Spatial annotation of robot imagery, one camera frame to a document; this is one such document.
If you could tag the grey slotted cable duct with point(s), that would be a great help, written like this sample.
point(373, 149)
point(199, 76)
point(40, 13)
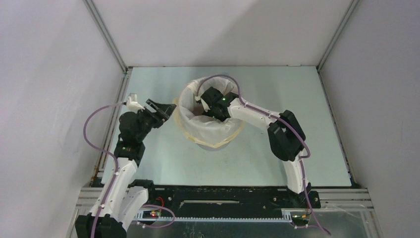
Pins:
point(141, 216)

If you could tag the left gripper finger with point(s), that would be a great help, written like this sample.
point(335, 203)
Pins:
point(161, 108)
point(165, 117)

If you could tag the translucent cream trash bag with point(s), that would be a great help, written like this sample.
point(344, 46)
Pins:
point(199, 128)

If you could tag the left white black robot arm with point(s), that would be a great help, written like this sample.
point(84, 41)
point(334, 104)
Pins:
point(119, 201)

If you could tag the grey plastic trash bin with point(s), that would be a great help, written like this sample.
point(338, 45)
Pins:
point(209, 148)

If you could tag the left aluminium floor rail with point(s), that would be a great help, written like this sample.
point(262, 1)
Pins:
point(100, 164)

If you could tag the right aluminium frame post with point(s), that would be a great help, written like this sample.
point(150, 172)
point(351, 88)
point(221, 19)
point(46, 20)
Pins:
point(337, 33)

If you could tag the left aluminium frame post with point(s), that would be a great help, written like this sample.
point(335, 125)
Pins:
point(101, 26)

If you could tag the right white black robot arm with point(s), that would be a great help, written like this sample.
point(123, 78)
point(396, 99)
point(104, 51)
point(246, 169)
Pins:
point(285, 135)

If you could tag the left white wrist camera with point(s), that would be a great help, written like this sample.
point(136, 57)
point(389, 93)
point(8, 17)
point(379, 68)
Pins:
point(132, 103)

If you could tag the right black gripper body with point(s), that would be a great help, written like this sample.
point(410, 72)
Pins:
point(209, 97)

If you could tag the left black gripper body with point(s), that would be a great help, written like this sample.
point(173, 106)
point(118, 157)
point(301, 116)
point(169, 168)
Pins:
point(148, 120)

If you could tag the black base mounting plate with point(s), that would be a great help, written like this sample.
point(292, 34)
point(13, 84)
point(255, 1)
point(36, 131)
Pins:
point(232, 201)

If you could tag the aluminium frame post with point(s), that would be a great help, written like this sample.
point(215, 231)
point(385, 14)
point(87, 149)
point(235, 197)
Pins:
point(101, 26)
point(337, 33)

